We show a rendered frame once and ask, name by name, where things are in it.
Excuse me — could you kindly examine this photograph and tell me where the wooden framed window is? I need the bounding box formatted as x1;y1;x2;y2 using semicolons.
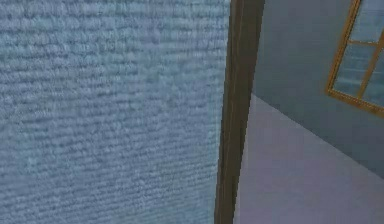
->
325;0;384;119

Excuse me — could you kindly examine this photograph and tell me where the brown wooden door frame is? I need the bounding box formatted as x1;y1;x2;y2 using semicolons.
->
213;0;266;224

